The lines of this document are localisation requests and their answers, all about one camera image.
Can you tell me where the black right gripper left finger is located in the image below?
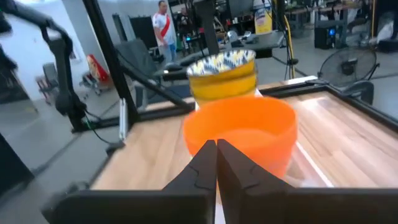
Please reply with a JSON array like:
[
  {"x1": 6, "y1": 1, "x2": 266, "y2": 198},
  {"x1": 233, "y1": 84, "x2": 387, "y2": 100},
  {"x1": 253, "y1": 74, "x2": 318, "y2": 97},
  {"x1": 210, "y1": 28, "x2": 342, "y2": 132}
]
[{"x1": 162, "y1": 139, "x2": 218, "y2": 224}]

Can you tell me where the black pillar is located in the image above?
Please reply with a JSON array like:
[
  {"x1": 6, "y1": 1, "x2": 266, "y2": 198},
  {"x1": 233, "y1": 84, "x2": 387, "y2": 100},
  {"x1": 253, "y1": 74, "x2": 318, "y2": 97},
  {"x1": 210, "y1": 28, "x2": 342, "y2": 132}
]
[{"x1": 193, "y1": 0, "x2": 221, "y2": 56}]

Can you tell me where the yellow patterned ceramic bowl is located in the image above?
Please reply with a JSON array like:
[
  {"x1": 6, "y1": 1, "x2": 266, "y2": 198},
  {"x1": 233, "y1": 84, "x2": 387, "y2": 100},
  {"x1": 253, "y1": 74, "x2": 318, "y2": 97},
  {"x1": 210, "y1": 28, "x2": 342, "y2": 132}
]
[
  {"x1": 186, "y1": 49, "x2": 258, "y2": 85},
  {"x1": 189, "y1": 73, "x2": 259, "y2": 95},
  {"x1": 193, "y1": 88, "x2": 258, "y2": 106}
]

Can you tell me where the orange plastic bowl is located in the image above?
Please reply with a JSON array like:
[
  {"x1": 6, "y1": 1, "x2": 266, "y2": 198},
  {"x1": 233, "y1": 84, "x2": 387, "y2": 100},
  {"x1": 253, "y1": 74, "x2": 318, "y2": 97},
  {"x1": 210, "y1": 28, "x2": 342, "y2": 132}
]
[
  {"x1": 189, "y1": 136, "x2": 295, "y2": 179},
  {"x1": 182, "y1": 95, "x2": 299, "y2": 162}
]

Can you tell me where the black floor fan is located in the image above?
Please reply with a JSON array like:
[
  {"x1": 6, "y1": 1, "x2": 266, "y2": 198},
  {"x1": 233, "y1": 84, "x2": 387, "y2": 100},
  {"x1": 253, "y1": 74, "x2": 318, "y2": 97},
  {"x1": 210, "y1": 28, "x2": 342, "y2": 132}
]
[{"x1": 317, "y1": 46, "x2": 381, "y2": 90}]

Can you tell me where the person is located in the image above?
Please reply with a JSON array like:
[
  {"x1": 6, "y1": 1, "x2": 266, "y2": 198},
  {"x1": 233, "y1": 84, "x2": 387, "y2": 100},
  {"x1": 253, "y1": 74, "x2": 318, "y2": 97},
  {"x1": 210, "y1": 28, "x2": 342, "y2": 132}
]
[{"x1": 151, "y1": 0, "x2": 178, "y2": 63}]

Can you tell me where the grey office chair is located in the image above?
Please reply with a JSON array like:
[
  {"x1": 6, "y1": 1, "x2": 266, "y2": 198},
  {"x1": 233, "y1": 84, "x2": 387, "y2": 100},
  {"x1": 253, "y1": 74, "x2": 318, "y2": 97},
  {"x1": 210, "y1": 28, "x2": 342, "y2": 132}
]
[{"x1": 35, "y1": 62, "x2": 60, "y2": 105}]

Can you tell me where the black aluminium table frame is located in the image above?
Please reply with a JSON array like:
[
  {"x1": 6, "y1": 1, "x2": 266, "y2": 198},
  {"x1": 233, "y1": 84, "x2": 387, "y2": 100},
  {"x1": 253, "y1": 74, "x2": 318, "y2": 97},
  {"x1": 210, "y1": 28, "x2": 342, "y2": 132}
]
[{"x1": 71, "y1": 0, "x2": 398, "y2": 142}]

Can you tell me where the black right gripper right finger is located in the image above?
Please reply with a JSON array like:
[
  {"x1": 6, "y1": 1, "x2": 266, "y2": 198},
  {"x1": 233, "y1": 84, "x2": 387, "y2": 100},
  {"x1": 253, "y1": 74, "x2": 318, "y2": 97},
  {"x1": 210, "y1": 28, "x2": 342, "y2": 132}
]
[{"x1": 216, "y1": 138, "x2": 295, "y2": 224}]

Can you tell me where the black arm base cable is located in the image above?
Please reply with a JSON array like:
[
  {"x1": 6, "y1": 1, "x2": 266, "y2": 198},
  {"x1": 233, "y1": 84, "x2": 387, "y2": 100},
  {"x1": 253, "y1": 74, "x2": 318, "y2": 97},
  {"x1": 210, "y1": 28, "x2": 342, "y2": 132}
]
[{"x1": 83, "y1": 110, "x2": 126, "y2": 147}]

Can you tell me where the yellow floor cable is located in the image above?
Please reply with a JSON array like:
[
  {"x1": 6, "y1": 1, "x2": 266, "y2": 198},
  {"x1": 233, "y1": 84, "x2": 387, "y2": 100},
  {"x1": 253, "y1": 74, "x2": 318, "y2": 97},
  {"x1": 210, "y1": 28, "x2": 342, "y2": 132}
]
[{"x1": 282, "y1": 14, "x2": 297, "y2": 79}]

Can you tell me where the white wire shelf rack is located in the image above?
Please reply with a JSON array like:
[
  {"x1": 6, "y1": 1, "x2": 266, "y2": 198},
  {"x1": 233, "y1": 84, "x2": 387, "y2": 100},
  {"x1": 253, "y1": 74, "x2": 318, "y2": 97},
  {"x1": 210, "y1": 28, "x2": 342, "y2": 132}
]
[{"x1": 194, "y1": 88, "x2": 335, "y2": 224}]

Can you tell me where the black computer tower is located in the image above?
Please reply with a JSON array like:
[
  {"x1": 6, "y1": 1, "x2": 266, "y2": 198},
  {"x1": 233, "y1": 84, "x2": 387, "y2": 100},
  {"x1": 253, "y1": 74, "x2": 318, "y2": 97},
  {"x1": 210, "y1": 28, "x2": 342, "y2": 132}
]
[{"x1": 313, "y1": 26, "x2": 337, "y2": 50}]

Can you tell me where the yellow labelled canister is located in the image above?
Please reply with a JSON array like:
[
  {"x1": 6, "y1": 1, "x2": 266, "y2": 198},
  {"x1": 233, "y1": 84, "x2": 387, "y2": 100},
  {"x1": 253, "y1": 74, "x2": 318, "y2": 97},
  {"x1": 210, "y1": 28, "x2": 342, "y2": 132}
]
[{"x1": 254, "y1": 5, "x2": 274, "y2": 35}]

